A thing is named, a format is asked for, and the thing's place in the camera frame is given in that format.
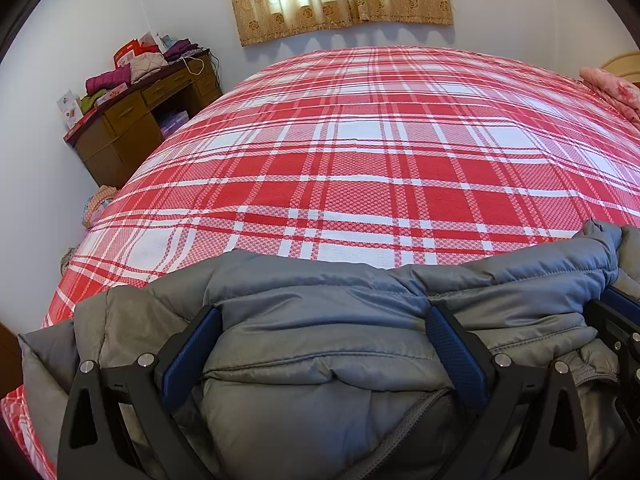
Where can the magenta folded clothes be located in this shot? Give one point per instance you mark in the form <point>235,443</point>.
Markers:
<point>107,81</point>

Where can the beige floral window curtain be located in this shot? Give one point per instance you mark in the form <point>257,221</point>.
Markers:
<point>340,0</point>

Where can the grey puffer jacket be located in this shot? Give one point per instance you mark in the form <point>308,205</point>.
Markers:
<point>320,340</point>

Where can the white card box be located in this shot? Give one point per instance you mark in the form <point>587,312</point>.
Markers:
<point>69,108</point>

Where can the brown wooden desk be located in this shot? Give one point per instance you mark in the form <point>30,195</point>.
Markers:
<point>120,145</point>

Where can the purple folded clothes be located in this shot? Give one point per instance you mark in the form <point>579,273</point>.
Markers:
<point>181,49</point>

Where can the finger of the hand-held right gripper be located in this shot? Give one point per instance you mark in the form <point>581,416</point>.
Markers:
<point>612,322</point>
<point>631,390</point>

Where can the beige quilted clothes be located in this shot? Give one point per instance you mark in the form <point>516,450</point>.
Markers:
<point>147,66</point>

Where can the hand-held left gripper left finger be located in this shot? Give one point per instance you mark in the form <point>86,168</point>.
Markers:
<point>192,347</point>

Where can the grey pile of clothes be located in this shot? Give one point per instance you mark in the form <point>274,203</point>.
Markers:
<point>68,260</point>

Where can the red box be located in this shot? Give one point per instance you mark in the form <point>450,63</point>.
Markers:
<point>127,54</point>

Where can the bed with red plaid sheet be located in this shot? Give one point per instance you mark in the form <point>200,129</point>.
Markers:
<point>350,160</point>

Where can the wooden headboard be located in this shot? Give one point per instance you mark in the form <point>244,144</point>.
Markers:
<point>622,65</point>

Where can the purple boxes in desk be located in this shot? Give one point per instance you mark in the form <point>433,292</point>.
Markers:
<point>174,121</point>

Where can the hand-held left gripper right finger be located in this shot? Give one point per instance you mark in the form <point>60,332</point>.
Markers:
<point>457,355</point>

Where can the green cloth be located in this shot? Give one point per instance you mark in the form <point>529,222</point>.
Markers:
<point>88,103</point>

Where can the pink floral quilt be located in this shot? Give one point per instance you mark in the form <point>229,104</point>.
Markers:
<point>612,91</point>

